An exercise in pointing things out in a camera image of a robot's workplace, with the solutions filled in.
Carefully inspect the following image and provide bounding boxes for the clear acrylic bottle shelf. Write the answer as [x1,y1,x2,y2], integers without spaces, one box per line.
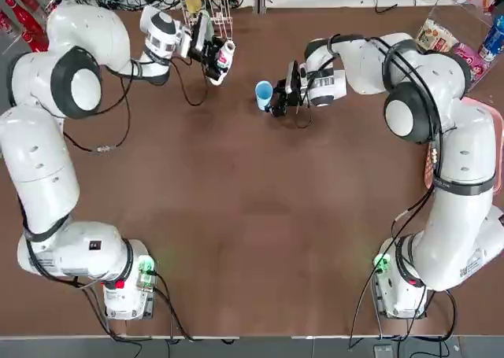
[0,0,54,56]

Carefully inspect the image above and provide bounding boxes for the pink purple snack packet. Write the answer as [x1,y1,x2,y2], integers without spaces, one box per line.
[450,42,488,82]

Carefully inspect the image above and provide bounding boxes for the clear acrylic snack shelf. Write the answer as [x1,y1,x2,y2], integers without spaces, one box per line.
[413,0,504,96]

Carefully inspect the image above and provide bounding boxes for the cream green snack packet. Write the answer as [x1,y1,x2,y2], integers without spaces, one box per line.
[414,17,460,54]

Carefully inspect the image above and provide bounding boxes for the pink plastic basket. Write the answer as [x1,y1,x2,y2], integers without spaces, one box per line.
[423,95,504,196]

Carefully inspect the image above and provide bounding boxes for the light blue ceramic cup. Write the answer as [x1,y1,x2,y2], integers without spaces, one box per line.
[254,80,274,113]

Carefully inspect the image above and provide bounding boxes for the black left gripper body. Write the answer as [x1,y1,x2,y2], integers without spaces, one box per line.
[188,35,220,70]

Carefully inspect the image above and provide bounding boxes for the mint green cup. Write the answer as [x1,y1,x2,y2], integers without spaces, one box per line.
[202,11,217,39]

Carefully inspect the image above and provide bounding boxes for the white juice bottle red label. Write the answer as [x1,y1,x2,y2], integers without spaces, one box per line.
[210,39,236,86]

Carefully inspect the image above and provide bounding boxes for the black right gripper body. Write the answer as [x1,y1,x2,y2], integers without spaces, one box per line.
[276,77,307,108]

